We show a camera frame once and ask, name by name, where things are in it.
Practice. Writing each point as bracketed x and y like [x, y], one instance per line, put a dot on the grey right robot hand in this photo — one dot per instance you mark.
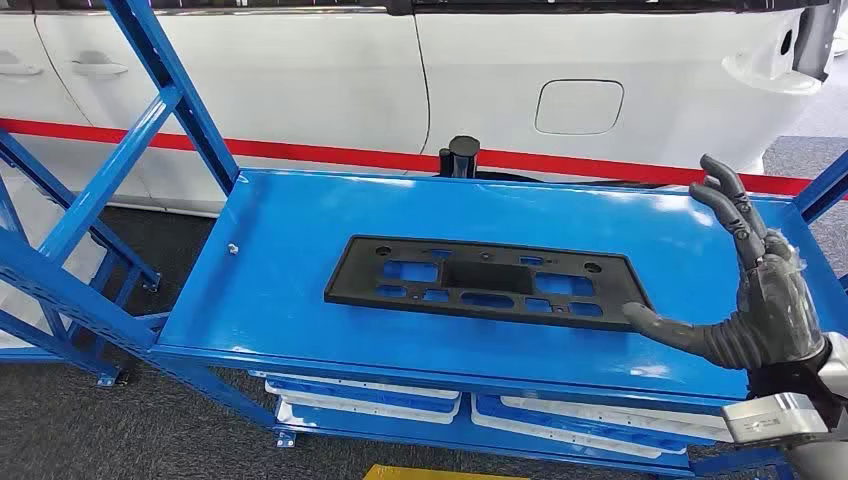
[775, 311]

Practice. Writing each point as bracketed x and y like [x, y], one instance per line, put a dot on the black plastic panel part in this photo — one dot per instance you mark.
[358, 278]

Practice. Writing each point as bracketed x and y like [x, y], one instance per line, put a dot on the blue metal shelf rack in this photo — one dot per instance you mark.
[132, 257]
[285, 298]

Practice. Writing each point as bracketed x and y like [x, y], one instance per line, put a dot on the red barrier belt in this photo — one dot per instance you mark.
[298, 151]
[629, 171]

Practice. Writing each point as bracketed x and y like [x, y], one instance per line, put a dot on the yellow floor tape square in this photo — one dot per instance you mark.
[411, 474]

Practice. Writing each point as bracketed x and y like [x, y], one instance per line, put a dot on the white car body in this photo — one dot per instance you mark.
[298, 79]

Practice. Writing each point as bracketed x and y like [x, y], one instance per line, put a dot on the black stanchion post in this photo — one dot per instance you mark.
[462, 156]

